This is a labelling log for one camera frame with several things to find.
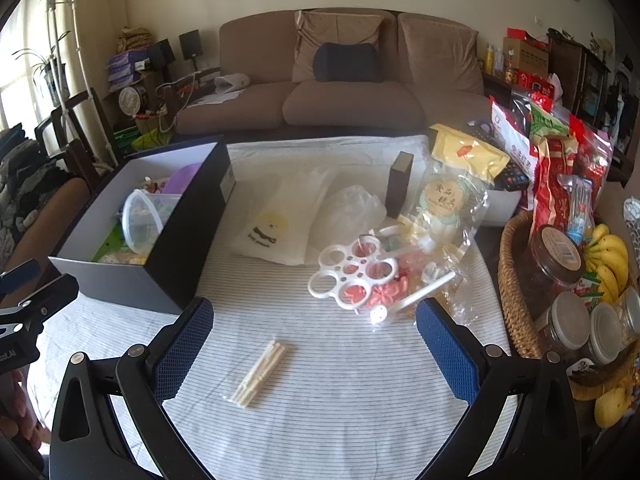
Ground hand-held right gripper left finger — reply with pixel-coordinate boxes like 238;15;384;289
48;296;226;480

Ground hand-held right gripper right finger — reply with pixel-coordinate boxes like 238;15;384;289
415;296;596;480

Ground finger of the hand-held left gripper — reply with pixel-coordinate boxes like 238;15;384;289
0;259;42;295
0;274;81;333

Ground white plastic scoop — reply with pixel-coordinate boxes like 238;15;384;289
370;271;457;326

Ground wooden sticks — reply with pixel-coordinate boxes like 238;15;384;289
231;340;293;408

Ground pink flower molds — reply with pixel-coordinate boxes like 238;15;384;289
370;275;416;308

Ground black storage box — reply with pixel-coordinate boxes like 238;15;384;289
48;141;236;316

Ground white ring tray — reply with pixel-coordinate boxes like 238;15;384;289
307;240;398;313

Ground person's left hand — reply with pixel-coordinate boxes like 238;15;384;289
0;367;47;461

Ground wicker basket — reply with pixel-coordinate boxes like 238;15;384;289
497;210;640;401

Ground clear round plastic container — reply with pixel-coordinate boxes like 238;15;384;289
120;189;181;253

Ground jar with metal lid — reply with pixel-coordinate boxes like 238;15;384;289
537;291;593;356
617;285;640;346
587;302;623;366

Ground jar with brown lid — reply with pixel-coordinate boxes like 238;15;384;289
520;225;586;306

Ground clear packet with green label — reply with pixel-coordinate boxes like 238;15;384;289
400;160;488;256

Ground dark wooden chair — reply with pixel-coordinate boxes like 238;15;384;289
35;87;121;186

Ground white bag with dog print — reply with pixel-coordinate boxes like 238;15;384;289
230;170;331;266

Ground clear plastic bag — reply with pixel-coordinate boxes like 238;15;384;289
307;185;388;261

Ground yellow fruit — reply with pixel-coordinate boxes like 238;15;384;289
594;385;628;428

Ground small brown box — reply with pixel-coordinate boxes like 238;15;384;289
386;151;415;218

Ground bunch of bananas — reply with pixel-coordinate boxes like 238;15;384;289
582;224;630;303

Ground black remote control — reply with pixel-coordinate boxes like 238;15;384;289
495;165;531;192

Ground clear bag of small sticks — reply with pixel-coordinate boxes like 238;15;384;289
557;175;596;246

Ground yellow packet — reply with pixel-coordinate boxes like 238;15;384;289
430;125;511;186

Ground potted plant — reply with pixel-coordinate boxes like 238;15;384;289
12;30;71;106

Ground round tin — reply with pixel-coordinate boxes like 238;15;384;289
119;86;148;117

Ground stack of purple boxes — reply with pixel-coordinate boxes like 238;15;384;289
107;50;151;86

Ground red and clear snack bag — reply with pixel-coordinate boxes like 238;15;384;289
567;115;613;211

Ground white floor stand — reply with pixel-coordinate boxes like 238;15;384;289
40;0;116;171

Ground green and red snack bag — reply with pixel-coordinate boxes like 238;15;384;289
530;107;571;141

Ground black speaker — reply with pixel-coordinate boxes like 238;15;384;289
150;40;176;72
178;30;202;60

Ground brown sofa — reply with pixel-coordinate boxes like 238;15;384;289
172;8;493;136

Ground white cloth on sofa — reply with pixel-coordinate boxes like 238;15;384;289
215;74;250;92

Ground brown sofa cushion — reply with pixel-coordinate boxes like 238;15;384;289
292;10;386;83
397;12;486;93

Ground dark blue lumbar pillow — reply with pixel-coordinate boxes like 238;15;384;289
314;42;383;83

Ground cardboard box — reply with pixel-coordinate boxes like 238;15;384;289
502;37;551;76

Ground dark wooden cabinet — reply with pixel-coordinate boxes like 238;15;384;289
547;27;613;121

